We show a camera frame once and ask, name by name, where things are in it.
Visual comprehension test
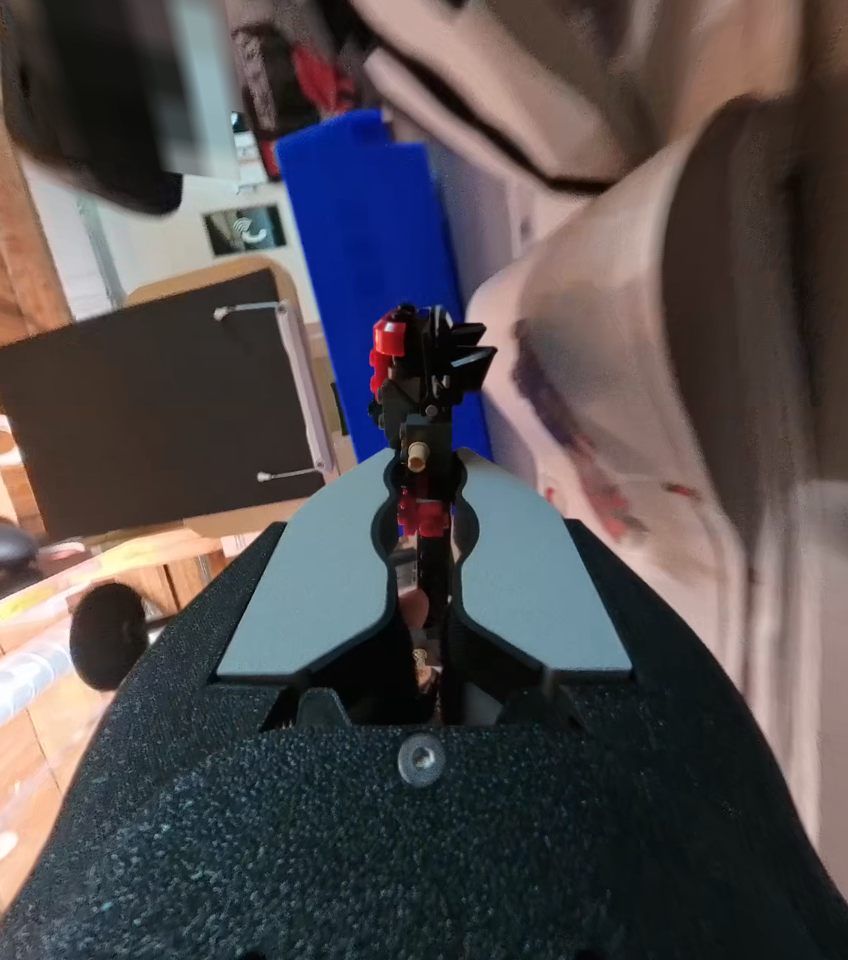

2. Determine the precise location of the blue plastic bin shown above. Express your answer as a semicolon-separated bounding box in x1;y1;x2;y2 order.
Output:
276;108;492;462

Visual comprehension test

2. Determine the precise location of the white instruction booklet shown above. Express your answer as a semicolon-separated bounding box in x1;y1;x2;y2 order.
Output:
461;0;848;960

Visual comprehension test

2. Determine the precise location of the dark wall sign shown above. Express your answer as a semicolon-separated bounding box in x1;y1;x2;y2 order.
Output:
201;204;287;258

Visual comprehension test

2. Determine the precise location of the black red lego car model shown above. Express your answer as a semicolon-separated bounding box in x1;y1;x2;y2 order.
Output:
367;303;498;676

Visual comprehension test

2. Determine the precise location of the black round pad on rod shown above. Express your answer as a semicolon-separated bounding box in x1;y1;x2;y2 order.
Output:
69;583;173;691

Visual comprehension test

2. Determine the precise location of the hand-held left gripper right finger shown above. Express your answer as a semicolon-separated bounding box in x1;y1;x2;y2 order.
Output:
452;447;635;674

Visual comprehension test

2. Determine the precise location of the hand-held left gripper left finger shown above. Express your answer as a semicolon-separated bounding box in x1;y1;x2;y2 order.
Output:
214;452;400;678

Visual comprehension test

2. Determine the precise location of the black felt panel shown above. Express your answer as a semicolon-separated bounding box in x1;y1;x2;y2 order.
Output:
0;268;323;543

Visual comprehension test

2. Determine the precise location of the black lego set box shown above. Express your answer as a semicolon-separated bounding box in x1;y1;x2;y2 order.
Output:
232;22;357;181

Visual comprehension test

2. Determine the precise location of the silver panel rail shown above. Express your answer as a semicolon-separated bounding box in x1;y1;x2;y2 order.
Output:
274;298;341;479

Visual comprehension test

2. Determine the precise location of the light wood rounded frame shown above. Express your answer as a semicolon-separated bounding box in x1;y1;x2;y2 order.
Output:
126;255;353;541

